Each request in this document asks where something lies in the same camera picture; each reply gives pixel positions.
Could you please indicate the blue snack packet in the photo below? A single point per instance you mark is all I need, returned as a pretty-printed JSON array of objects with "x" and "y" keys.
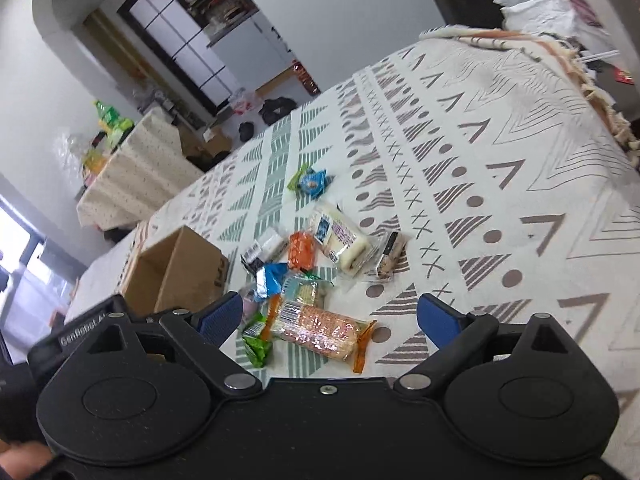
[{"x": 270, "y": 280}]

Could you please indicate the orange rice cracker packet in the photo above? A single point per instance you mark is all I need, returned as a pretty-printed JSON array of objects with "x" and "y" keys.
[{"x": 320, "y": 330}]

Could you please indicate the blue and green candy packet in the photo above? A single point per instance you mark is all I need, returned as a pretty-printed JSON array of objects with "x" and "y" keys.
[{"x": 311, "y": 181}]

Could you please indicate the pack of water bottles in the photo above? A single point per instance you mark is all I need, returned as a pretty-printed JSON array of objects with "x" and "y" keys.
[{"x": 242, "y": 101}]

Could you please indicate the person's left hand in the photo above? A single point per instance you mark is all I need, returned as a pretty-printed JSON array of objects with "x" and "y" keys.
[{"x": 20, "y": 460}]

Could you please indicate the purple snack packet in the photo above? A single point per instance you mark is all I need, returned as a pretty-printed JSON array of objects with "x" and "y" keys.
[{"x": 248, "y": 307}]

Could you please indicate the small cardboard box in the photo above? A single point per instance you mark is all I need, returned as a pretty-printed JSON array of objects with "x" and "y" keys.
[{"x": 212, "y": 144}]

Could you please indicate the black framed glass door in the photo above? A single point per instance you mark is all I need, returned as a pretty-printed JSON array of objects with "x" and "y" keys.
[{"x": 190, "y": 45}]

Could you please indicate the cluttered shelf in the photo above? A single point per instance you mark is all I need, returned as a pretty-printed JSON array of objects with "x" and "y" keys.
[{"x": 220, "y": 0}]

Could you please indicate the brown cardboard box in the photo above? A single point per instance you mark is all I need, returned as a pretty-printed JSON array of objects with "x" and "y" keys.
[{"x": 185, "y": 270}]

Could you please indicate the small orange snack packet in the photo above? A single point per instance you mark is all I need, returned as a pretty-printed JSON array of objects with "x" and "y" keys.
[{"x": 301, "y": 250}]

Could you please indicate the green snack packet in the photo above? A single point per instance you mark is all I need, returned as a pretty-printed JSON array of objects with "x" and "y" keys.
[{"x": 257, "y": 342}]

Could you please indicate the green snack bags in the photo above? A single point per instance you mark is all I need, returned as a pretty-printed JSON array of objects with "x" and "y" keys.
[{"x": 112, "y": 122}]

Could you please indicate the black shoe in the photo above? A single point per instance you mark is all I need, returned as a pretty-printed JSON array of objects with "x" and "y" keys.
[{"x": 246, "y": 131}]

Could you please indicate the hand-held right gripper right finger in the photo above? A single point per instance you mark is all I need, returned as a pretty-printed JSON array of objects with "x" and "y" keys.
[{"x": 440, "y": 321}]

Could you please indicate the clear packet with dark snack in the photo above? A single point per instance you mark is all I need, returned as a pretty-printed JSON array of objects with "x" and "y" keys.
[{"x": 390, "y": 255}]

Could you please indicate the white plastic bag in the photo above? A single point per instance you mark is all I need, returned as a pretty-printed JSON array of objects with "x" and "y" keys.
[{"x": 545, "y": 12}]

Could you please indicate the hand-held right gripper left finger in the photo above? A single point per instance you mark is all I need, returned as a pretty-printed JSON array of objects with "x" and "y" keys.
[{"x": 216, "y": 317}]

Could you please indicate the table with cream cloth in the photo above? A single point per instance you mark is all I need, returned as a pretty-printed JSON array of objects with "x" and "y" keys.
[{"x": 140, "y": 175}]

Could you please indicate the black and white cake packet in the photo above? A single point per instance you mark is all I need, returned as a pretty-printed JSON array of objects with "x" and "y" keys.
[{"x": 267, "y": 242}]

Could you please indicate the pale green cracker packet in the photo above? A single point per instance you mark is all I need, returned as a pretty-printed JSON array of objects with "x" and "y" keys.
[{"x": 305, "y": 290}]

